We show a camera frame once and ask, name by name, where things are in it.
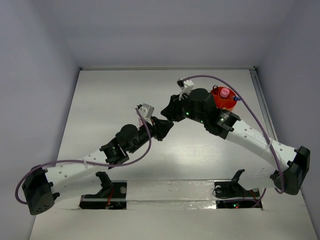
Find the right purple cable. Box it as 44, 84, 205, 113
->
183, 74, 286, 208

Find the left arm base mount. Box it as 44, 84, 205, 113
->
79, 171, 128, 210

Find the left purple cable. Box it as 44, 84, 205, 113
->
14, 107, 152, 206

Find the orange round container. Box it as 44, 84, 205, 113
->
211, 86, 237, 111

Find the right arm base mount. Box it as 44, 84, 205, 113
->
212, 169, 263, 209

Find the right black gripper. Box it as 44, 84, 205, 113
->
160, 91, 207, 125

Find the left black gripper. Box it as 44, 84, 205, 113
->
128, 116, 173, 154

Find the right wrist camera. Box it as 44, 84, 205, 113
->
177, 78, 194, 101

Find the pink glue bottle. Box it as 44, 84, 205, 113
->
219, 87, 230, 99

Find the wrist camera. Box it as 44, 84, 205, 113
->
177, 78, 194, 101
136, 103, 155, 124

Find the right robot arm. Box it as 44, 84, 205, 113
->
160, 88, 311, 196

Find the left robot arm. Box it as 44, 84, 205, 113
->
17, 116, 174, 216

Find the purple cable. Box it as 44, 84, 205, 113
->
14, 107, 152, 206
183, 74, 286, 208

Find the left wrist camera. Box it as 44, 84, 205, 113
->
136, 103, 155, 124

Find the pink highlighter pen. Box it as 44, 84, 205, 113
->
138, 118, 144, 127

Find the aluminium rail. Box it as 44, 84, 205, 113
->
249, 67, 278, 140

